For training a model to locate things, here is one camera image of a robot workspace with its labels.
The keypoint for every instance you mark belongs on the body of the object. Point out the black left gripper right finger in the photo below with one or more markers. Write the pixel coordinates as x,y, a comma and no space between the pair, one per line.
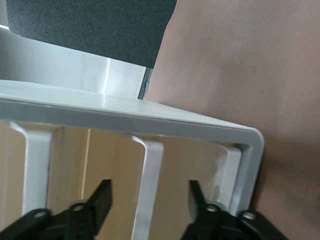
215,225

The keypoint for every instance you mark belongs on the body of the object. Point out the white drawer cabinet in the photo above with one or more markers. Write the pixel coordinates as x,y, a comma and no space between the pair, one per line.
175,117

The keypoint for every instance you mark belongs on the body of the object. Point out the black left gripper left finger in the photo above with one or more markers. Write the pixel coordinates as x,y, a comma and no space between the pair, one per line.
82,217

